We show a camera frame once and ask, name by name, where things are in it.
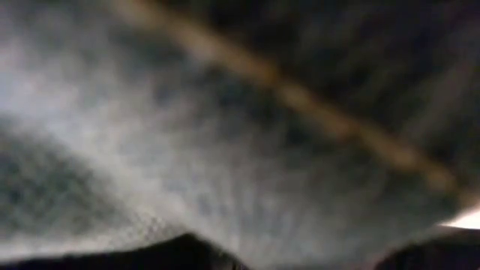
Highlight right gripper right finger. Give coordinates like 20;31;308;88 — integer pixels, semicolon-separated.
373;226;480;270

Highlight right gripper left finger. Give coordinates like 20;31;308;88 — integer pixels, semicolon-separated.
0;232;251;270

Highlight dark denim jeans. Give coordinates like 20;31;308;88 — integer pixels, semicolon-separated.
0;0;480;263

